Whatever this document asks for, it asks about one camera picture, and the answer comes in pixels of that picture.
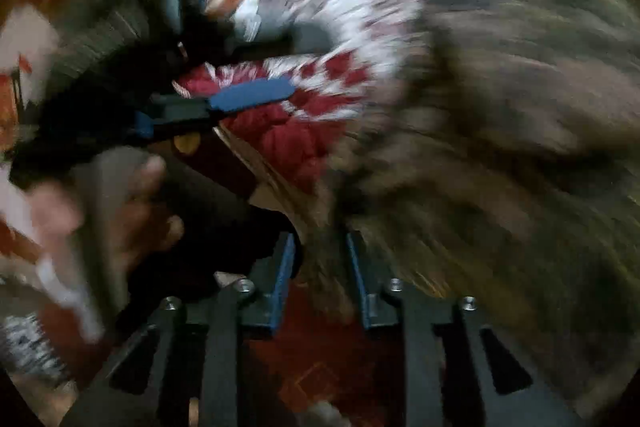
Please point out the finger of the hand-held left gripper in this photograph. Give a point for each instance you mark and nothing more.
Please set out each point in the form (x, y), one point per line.
(250, 96)
(265, 48)

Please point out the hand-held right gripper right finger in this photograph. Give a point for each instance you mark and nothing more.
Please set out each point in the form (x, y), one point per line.
(357, 279)

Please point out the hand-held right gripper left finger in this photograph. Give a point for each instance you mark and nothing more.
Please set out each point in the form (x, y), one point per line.
(281, 279)

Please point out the dark floral garment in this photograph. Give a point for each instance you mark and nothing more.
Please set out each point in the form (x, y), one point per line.
(500, 132)

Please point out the person's left hand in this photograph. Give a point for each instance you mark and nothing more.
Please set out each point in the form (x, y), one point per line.
(147, 212)

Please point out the red white floral blanket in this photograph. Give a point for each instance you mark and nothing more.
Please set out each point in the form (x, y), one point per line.
(300, 147)

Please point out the wooden bed frame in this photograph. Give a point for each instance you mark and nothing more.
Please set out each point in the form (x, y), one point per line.
(235, 167)

